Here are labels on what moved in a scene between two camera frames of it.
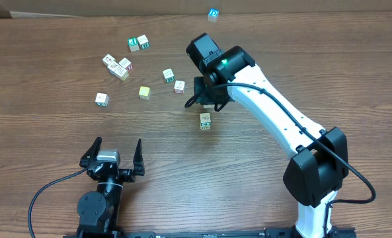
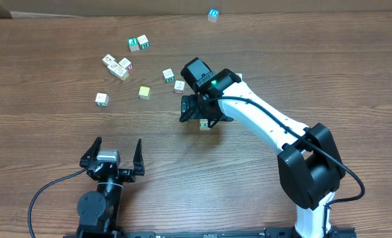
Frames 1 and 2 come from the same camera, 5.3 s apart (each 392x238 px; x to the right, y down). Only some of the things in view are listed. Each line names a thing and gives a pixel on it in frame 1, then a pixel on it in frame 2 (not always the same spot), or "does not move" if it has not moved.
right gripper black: x=203 y=97 → x=192 y=106
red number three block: x=179 y=87 does not move
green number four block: x=205 y=119 does not move
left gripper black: x=128 y=174 does not move
